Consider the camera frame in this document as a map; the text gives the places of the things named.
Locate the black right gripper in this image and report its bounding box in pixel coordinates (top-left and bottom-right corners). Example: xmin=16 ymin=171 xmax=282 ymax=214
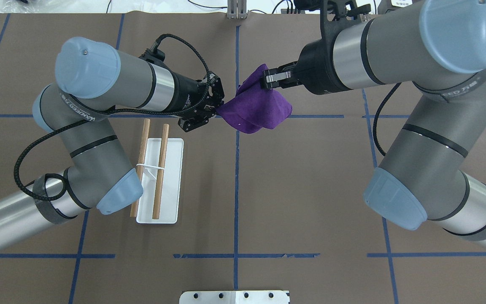
xmin=261 ymin=39 xmax=352 ymax=95

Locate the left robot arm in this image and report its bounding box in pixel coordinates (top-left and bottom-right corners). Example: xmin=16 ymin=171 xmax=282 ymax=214
xmin=0 ymin=33 xmax=224 ymax=251

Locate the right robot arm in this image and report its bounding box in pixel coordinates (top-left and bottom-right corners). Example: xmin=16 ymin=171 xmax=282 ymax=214
xmin=260 ymin=0 xmax=486 ymax=248

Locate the white towel rack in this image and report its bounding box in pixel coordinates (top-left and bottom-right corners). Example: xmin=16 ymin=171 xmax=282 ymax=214
xmin=130 ymin=119 xmax=184 ymax=225

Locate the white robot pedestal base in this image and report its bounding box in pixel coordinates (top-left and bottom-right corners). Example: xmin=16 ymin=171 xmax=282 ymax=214
xmin=179 ymin=290 xmax=291 ymax=304

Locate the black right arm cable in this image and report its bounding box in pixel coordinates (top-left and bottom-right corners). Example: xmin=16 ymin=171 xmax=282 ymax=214
xmin=372 ymin=82 xmax=404 ymax=157

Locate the aluminium frame post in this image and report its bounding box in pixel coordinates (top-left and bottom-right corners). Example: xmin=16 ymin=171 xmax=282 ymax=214
xmin=227 ymin=0 xmax=248 ymax=20

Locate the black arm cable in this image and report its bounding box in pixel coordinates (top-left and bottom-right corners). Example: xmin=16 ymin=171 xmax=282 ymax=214
xmin=372 ymin=82 xmax=404 ymax=157
xmin=13 ymin=34 xmax=212 ymax=201

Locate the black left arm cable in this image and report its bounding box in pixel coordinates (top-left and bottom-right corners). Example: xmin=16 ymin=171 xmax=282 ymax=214
xmin=13 ymin=34 xmax=212 ymax=201

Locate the purple towel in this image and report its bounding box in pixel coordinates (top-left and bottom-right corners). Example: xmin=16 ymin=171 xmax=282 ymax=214
xmin=216 ymin=64 xmax=293 ymax=133

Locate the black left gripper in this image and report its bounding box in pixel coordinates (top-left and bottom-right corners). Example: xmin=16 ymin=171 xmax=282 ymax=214
xmin=174 ymin=72 xmax=224 ymax=132

